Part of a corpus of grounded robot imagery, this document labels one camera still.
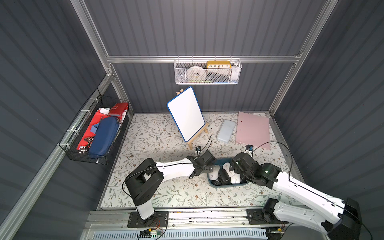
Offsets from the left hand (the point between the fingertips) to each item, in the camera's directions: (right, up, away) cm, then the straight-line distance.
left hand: (206, 167), depth 88 cm
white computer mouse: (+17, -5, -3) cm, 18 cm away
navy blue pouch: (-49, +23, -17) cm, 57 cm away
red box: (-47, +33, -9) cm, 58 cm away
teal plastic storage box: (+9, +2, +6) cm, 11 cm away
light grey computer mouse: (+5, -3, -3) cm, 7 cm away
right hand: (+18, +5, -9) cm, 20 cm away
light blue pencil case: (+16, +21, +21) cm, 34 cm away
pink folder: (+37, +22, +23) cm, 49 cm away
